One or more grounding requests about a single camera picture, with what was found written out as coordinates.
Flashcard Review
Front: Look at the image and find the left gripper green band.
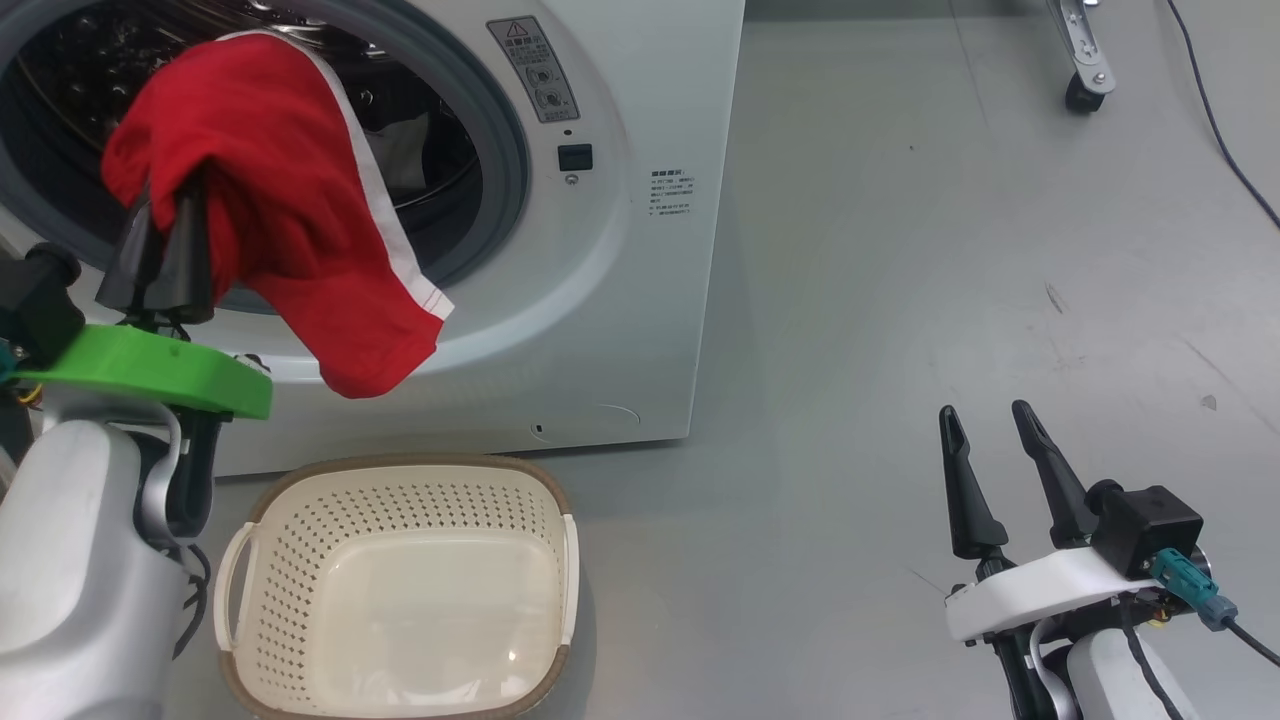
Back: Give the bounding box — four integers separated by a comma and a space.
15, 185, 273, 421

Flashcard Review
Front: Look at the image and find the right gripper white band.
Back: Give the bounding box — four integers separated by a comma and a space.
938, 400, 1151, 644

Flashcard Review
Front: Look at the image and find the red garment with white trim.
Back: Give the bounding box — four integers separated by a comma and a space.
100, 30, 456, 399

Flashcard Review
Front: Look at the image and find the cream perforated laundry basket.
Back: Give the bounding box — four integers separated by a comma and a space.
213, 453, 581, 720

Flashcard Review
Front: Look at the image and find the white washing machine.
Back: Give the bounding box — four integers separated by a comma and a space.
0, 0, 747, 479

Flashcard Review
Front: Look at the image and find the thin dark floor cable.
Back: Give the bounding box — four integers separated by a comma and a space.
1165, 0, 1280, 231

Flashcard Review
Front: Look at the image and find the metal cart frame with caster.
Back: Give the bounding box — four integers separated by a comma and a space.
1045, 0, 1118, 114

